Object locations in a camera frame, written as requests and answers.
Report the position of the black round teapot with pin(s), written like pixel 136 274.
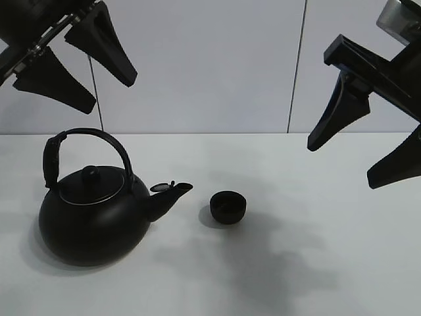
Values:
pixel 98 214

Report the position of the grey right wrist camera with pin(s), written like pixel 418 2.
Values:
pixel 401 20

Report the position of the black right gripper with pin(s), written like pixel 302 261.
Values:
pixel 361 73

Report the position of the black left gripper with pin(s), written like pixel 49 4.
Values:
pixel 28 26

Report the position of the small black teacup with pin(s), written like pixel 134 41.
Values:
pixel 228 207

